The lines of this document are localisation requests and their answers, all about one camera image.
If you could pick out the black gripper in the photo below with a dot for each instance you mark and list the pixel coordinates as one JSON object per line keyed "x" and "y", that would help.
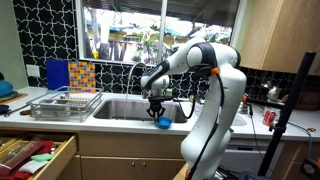
{"x": 156, "y": 101}

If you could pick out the blue plastic bowl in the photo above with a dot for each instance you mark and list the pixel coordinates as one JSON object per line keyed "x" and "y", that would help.
{"x": 165, "y": 123}

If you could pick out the brushed steel faucet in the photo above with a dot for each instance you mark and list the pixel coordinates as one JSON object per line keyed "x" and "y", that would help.
{"x": 133, "y": 68}

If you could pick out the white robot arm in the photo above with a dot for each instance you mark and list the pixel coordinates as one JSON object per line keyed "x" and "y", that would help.
{"x": 223, "y": 100}

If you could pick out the stainless steel sink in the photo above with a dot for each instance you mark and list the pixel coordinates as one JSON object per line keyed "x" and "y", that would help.
{"x": 133, "y": 111}

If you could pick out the kitchen window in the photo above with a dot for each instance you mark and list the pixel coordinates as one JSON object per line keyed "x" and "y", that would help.
{"x": 133, "y": 30}

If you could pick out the open wooden drawer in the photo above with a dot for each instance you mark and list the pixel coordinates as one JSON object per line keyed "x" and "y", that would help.
{"x": 50, "y": 163}

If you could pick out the short green soap bottle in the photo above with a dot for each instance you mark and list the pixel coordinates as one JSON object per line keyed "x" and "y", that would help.
{"x": 169, "y": 93}

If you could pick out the wooden lower cabinet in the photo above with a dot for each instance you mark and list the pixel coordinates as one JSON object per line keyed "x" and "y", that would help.
{"x": 130, "y": 156}

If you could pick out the wooden cabinet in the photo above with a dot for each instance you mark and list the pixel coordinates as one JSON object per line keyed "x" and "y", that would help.
{"x": 283, "y": 33}
{"x": 130, "y": 156}

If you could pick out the colourful checkered board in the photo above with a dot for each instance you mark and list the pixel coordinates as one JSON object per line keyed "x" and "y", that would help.
{"x": 81, "y": 76}

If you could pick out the silver kettle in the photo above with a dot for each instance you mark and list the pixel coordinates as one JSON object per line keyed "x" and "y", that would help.
{"x": 242, "y": 108}

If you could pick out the metal dish rack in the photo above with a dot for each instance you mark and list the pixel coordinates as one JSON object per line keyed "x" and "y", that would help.
{"x": 66, "y": 105}

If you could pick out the white dishwasher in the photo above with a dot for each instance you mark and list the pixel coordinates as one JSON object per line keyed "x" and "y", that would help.
{"x": 246, "y": 156}

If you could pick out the blue cutting board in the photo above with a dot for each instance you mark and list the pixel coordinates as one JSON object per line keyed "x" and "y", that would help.
{"x": 56, "y": 74}

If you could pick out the red soda can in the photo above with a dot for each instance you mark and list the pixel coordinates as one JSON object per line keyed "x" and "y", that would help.
{"x": 269, "y": 117}

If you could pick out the cat figurine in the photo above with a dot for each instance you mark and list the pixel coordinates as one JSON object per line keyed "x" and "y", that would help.
{"x": 273, "y": 93}

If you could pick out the green cloth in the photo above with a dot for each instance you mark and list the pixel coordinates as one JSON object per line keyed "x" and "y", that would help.
{"x": 42, "y": 157}

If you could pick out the black tripod pole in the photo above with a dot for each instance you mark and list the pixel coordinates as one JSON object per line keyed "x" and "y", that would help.
{"x": 283, "y": 116}

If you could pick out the white cloth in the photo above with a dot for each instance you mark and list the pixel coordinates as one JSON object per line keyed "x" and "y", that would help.
{"x": 32, "y": 166}

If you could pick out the red cloth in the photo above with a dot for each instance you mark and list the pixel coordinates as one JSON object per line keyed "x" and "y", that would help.
{"x": 23, "y": 153}

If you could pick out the wooden cutting board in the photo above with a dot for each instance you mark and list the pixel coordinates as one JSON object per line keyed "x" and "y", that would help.
{"x": 13, "y": 98}

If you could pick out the wooden upper cabinet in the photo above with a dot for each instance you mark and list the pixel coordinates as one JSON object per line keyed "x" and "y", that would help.
{"x": 283, "y": 33}

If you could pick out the black pan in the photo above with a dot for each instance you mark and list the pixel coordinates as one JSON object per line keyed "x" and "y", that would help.
{"x": 5, "y": 109}

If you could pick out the brown wooden box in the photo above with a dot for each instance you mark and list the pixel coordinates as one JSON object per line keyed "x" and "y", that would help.
{"x": 308, "y": 96}

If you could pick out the teal kettle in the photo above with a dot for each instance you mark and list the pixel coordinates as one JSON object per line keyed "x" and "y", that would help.
{"x": 5, "y": 88}

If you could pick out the white light switch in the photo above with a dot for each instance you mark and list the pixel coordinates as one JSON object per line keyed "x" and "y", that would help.
{"x": 33, "y": 70}

